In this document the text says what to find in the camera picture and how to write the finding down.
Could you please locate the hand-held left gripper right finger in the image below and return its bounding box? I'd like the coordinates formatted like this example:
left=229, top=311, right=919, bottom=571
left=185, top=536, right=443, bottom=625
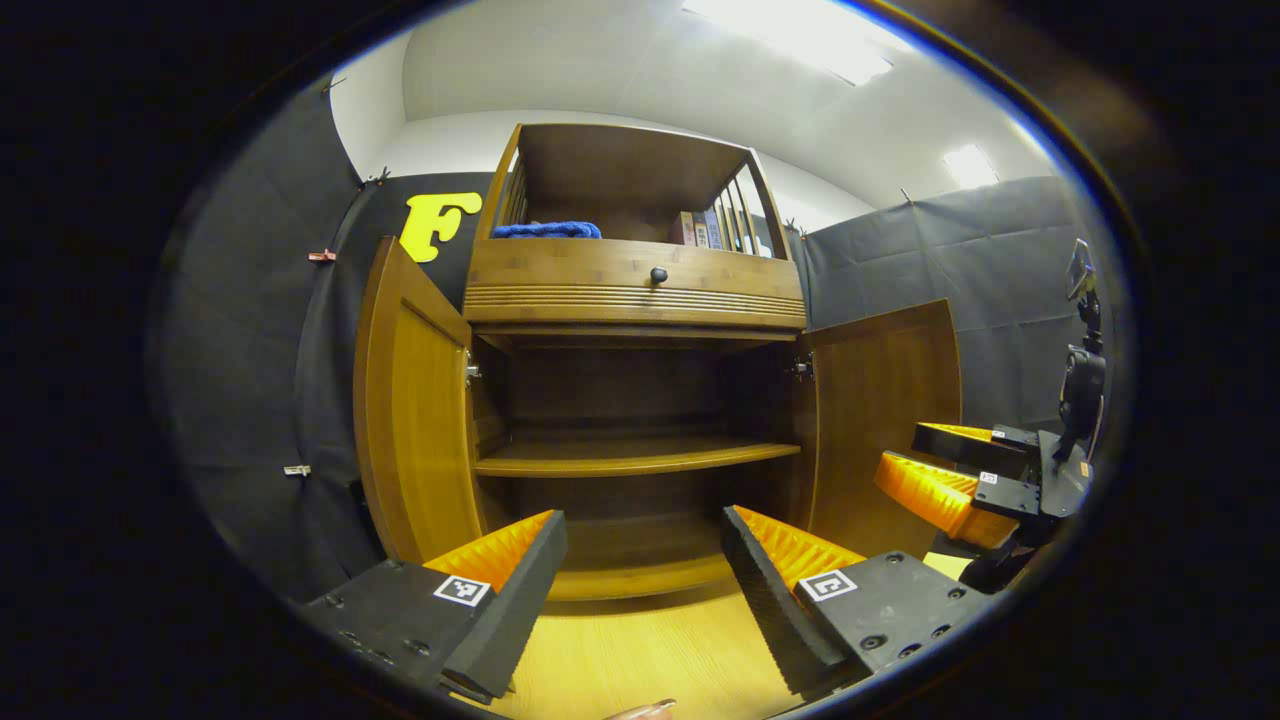
left=720, top=505, right=993, bottom=699

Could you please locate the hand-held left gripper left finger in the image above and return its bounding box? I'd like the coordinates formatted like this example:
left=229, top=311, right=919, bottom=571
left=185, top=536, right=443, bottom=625
left=300, top=510, right=569, bottom=703

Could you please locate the wooden cabinet door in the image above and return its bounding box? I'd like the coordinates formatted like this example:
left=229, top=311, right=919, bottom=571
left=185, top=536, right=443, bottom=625
left=795, top=298, right=963, bottom=561
left=352, top=236, right=488, bottom=566

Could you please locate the wooden double-door shoe cabinet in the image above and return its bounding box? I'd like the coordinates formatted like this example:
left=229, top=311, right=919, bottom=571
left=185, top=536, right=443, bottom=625
left=462, top=122, right=816, bottom=603

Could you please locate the wooden cabinet shelf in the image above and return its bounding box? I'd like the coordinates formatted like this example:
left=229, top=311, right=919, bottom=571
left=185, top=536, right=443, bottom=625
left=473, top=435, right=803, bottom=479

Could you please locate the black backdrop cloth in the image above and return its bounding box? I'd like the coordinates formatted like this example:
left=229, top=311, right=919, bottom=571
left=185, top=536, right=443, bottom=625
left=790, top=175, right=1096, bottom=431
left=150, top=75, right=501, bottom=601

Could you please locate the small ceiling light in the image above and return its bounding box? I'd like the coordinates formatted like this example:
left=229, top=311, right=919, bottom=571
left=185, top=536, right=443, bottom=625
left=942, top=143, right=1001, bottom=189

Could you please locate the wooden drawer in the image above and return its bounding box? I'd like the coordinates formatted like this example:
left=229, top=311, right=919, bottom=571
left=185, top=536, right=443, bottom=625
left=462, top=237, right=809, bottom=333

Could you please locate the blue cloth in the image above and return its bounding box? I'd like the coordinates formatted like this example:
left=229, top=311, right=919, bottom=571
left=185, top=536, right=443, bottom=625
left=490, top=221, right=603, bottom=240

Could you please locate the large ceiling light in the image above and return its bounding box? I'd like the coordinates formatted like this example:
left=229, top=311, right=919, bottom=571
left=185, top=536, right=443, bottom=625
left=682, top=0, right=896, bottom=88

